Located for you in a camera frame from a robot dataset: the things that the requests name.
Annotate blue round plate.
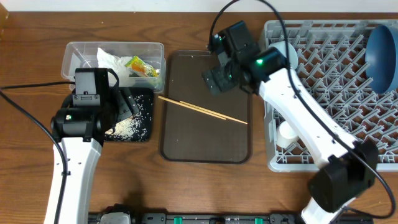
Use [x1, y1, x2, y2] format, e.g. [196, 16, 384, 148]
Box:
[365, 25, 397, 94]

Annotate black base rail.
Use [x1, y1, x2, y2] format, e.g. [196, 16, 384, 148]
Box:
[87, 204, 303, 224]

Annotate white paper napkin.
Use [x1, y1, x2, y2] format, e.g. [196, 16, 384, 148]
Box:
[96, 48, 134, 87]

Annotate black rectangular tray bin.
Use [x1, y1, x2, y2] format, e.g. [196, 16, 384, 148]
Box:
[105, 87, 154, 142]

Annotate green yellow snack wrapper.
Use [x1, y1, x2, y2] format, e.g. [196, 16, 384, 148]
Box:
[124, 56, 159, 78]

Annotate clear plastic waste bin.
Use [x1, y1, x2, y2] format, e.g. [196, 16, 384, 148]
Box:
[62, 42, 166, 93]

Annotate dark brown serving tray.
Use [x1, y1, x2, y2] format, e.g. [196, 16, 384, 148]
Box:
[160, 50, 252, 164]

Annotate wooden chopstick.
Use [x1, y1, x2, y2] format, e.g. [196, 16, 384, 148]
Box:
[179, 101, 248, 124]
[157, 95, 227, 121]

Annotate light blue bowl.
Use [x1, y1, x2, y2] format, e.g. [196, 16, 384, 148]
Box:
[269, 41, 299, 70]

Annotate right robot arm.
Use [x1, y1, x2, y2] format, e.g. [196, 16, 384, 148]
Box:
[203, 21, 379, 223]

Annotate spilled rice crumbs pile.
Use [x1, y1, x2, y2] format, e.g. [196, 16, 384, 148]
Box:
[105, 95, 153, 142]

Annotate grey plastic dishwasher rack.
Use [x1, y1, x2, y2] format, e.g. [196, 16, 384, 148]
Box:
[257, 19, 398, 173]

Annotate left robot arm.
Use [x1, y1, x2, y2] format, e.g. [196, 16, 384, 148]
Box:
[44, 68, 132, 223]

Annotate white paper cup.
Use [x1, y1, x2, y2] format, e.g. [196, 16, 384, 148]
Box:
[276, 121, 299, 148]

